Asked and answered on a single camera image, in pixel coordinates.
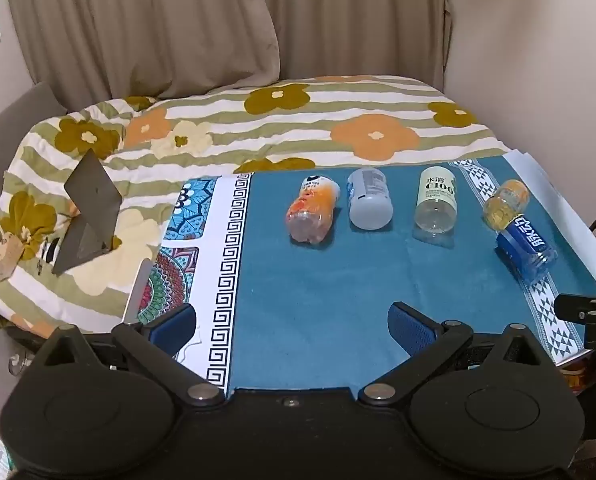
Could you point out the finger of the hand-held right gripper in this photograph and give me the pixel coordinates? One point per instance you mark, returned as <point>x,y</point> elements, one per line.
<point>577,307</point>

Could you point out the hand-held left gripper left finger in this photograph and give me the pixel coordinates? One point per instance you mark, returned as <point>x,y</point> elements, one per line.
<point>176,324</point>

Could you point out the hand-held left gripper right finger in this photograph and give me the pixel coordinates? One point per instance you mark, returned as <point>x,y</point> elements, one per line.
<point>407,325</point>

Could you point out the orange glossy object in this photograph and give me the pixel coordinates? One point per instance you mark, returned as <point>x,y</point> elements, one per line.
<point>577,376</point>

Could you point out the white flat board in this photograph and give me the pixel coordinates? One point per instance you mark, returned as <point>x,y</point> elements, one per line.
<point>138,292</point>

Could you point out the blue label plastic bottle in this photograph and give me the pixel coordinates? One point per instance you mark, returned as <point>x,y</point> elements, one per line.
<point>526,248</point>

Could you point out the blue patterned table mat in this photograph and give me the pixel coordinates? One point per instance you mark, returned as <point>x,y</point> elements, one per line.
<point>328,280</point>

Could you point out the yellow drink plastic bottle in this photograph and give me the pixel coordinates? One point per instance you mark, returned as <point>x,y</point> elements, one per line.
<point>506,203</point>

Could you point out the clear bottle pale yellow label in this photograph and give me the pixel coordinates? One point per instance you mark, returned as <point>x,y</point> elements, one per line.
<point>435,201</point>

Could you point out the grey white plastic bottle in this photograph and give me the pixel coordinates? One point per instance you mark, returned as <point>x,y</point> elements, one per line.
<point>370,199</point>

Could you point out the grey folding stand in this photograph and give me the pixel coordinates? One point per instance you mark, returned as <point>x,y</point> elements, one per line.
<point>86,210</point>

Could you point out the orange label plastic bottle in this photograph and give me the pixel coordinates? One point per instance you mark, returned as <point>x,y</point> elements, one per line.
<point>311,210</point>

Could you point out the brown paper tag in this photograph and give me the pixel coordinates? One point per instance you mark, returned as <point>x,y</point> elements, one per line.
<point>5,256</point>

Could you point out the striped floral blanket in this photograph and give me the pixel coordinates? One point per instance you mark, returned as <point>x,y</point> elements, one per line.
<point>217,125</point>

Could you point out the beige curtain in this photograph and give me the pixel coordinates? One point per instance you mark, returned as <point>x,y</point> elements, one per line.
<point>227,25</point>

